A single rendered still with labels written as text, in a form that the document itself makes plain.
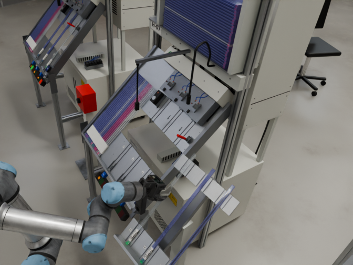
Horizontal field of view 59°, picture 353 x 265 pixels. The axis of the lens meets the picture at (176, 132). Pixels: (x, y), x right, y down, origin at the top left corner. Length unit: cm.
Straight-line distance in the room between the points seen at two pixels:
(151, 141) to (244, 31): 110
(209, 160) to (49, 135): 172
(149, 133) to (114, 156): 46
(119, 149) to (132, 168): 16
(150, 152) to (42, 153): 127
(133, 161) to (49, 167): 132
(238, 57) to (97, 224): 84
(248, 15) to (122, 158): 98
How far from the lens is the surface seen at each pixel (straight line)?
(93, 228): 115
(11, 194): 128
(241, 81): 139
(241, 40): 131
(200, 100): 152
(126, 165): 171
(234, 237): 247
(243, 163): 208
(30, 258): 147
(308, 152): 342
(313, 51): 420
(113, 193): 112
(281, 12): 145
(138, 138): 214
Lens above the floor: 202
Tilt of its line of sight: 39 degrees down
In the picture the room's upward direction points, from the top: 7 degrees clockwise
